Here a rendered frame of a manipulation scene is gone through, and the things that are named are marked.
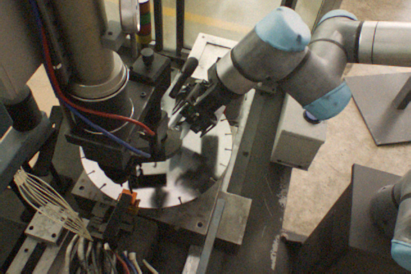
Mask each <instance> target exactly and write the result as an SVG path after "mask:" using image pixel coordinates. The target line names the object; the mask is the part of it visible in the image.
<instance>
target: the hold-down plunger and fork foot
mask: <svg viewBox="0 0 411 274"><path fill-rule="evenodd" d="M135 149H137V150H141V151H142V152H144V153H147V154H150V155H151V157H150V158H147V157H144V156H140V157H139V156H137V155H134V161H133V164H132V171H131V173H133V174H135V175H136V174H137V170H136V164H138V165H139V167H142V164H145V163H154V162H166V149H165V146H161V141H160V143H159V144H153V143H151V142H149V147H140V148H135Z"/></svg>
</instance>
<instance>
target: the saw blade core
mask: <svg viewBox="0 0 411 274"><path fill-rule="evenodd" d="M172 85H173V84H172V83H171V86H170V87H169V89H168V90H167V91H166V92H165V93H164V95H163V96H162V98H161V108H162V109H163V110H165V111H167V113H168V117H170V116H171V111H172V109H173V107H174V106H175V99H173V98H170V97H169V95H168V94H169V92H170V90H171V89H172ZM221 120H222V122H221ZM223 120H224V121H223ZM201 133H202V132H198V133H197V134H196V133H195V132H192V131H190V132H189V133H188V134H187V136H186V137H185V138H183V140H182V144H181V146H180V148H179V149H178V151H177V152H176V153H174V154H173V155H172V156H170V157H167V158H166V162H154V163H145V164H142V167H140V168H139V170H138V171H137V174H136V175H135V174H133V173H130V183H131V186H132V191H133V192H135V193H137V197H136V199H135V201H134V203H133V204H129V205H131V206H135V207H136V206H137V203H138V200H141V201H140V202H139V205H138V207H141V208H149V209H158V208H159V202H158V201H161V208H165V207H172V206H175V205H180V201H179V199H178V197H180V200H181V202H182V203H187V202H189V201H191V200H194V199H195V198H198V197H199V196H200V194H203V193H205V192H206V191H207V190H208V189H210V188H211V187H212V186H213V185H214V184H215V183H216V182H217V181H218V179H219V178H220V177H221V176H222V174H223V172H224V171H225V170H226V167H227V165H228V163H229V160H230V157H231V152H232V151H230V150H232V134H231V129H230V126H229V124H228V121H227V120H226V117H225V116H224V114H222V116H221V118H220V120H219V122H218V124H217V125H216V126H215V127H214V128H213V129H212V130H210V131H209V132H207V133H206V134H205V135H203V136H202V137H201V138H200V135H201ZM225 133H226V134H231V135H225ZM225 149H227V150H225ZM80 156H81V158H82V163H83V166H84V168H85V171H86V173H87V174H89V173H91V174H89V175H88V176H89V178H90V179H91V180H92V182H93V183H94V184H95V185H96V186H97V188H99V189H101V191H102V192H103V193H104V194H106V195H108V196H110V197H111V198H113V199H115V200H117V198H118V196H119V195H120V194H121V192H122V190H123V189H127V190H130V188H129V184H128V181H127V182H126V183H124V184H123V187H121V186H120V185H118V184H114V182H112V181H111V180H110V179H109V178H107V177H106V176H105V174H104V172H103V171H102V170H101V169H100V168H99V167H98V163H97V162H93V161H90V160H86V159H85V156H84V154H83V151H82V147H81V146H80ZM220 164H222V165H223V166H220ZM224 166H226V167H224ZM93 171H95V172H94V173H92V172H93ZM210 177H212V178H213V180H212V179H210ZM214 180H215V181H216V182H215V181H214ZM103 184H106V186H103ZM102 186H103V187H102ZM101 187H102V188H101ZM196 189H198V191H199V192H200V194H199V193H198V191H196Z"/></svg>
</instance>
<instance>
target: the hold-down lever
mask: <svg viewBox="0 0 411 274"><path fill-rule="evenodd" d="M198 65H199V61H198V59H197V58H196V57H194V56H191V57H189V58H188V59H187V60H186V62H185V64H184V65H183V67H182V69H181V75H180V77H179V78H178V80H177V82H176V83H175V85H174V86H173V88H172V89H171V90H170V92H169V94H168V95H169V97H170V98H173V99H175V98H176V96H177V94H178V93H179V91H180V89H181V88H182V87H183V85H184V84H185V82H186V80H187V78H189V77H191V76H192V75H193V73H194V72H195V70H196V69H197V67H198Z"/></svg>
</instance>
